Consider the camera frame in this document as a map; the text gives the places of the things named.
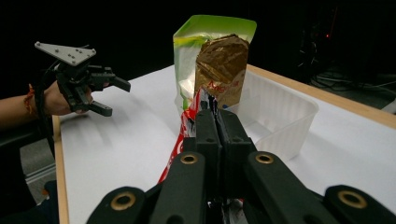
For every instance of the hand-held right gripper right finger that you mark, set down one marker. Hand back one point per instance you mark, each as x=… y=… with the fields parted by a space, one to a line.
x=233 y=137

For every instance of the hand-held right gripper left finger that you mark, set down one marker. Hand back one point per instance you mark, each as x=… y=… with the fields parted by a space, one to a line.
x=208 y=133

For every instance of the red and black food packet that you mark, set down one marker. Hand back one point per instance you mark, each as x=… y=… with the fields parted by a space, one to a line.
x=186 y=126

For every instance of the clear plastic bin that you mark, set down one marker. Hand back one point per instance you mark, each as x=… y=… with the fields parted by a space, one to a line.
x=280 y=124

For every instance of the brown and gold snack packet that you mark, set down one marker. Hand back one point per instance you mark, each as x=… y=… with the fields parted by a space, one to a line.
x=222 y=62

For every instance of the green and white snack bag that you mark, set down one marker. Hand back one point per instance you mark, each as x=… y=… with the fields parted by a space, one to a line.
x=218 y=26

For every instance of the white table sheet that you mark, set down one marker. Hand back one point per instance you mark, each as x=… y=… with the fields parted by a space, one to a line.
x=124 y=143

